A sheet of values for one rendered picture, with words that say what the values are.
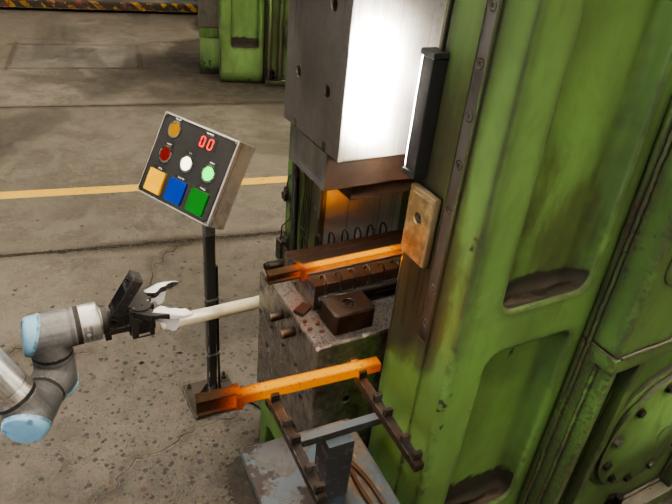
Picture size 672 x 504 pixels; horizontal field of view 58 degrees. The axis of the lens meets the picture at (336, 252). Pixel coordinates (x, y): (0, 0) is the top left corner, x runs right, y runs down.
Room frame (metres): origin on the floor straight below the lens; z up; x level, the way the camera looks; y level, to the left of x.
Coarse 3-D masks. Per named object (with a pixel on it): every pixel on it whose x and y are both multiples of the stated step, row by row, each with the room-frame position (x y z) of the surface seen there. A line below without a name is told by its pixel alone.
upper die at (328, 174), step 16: (304, 144) 1.40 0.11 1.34; (304, 160) 1.40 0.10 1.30; (320, 160) 1.33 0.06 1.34; (368, 160) 1.36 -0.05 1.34; (384, 160) 1.39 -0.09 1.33; (400, 160) 1.41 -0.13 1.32; (320, 176) 1.32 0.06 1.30; (336, 176) 1.32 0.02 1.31; (352, 176) 1.34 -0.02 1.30; (368, 176) 1.37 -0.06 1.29; (384, 176) 1.39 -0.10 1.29; (400, 176) 1.42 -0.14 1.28
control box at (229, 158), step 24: (168, 120) 1.88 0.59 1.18; (168, 144) 1.83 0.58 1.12; (192, 144) 1.79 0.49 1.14; (216, 144) 1.75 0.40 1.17; (240, 144) 1.72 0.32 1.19; (168, 168) 1.78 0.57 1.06; (192, 168) 1.74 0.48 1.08; (216, 168) 1.70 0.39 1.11; (240, 168) 1.72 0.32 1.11; (144, 192) 1.77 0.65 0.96; (216, 192) 1.66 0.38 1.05; (192, 216) 1.65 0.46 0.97; (216, 216) 1.64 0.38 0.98
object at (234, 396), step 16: (336, 368) 1.03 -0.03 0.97; (352, 368) 1.03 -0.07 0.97; (368, 368) 1.04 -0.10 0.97; (256, 384) 0.95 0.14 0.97; (272, 384) 0.96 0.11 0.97; (288, 384) 0.96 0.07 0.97; (304, 384) 0.97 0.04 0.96; (320, 384) 0.99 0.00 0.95; (208, 400) 0.88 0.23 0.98; (224, 400) 0.90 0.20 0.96; (240, 400) 0.90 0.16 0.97; (256, 400) 0.93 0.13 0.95
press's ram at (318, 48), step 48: (336, 0) 1.33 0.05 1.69; (384, 0) 1.30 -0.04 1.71; (432, 0) 1.36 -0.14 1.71; (288, 48) 1.51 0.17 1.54; (336, 48) 1.30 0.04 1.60; (384, 48) 1.31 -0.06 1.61; (288, 96) 1.50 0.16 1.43; (336, 96) 1.29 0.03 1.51; (384, 96) 1.31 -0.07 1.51; (336, 144) 1.27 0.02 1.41; (384, 144) 1.32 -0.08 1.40
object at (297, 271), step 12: (360, 252) 1.47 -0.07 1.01; (372, 252) 1.48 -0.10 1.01; (384, 252) 1.49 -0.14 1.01; (396, 252) 1.51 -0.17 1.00; (300, 264) 1.37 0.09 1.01; (312, 264) 1.38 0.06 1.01; (324, 264) 1.39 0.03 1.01; (336, 264) 1.40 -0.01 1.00; (276, 276) 1.32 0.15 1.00; (288, 276) 1.34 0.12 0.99; (300, 276) 1.35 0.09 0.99
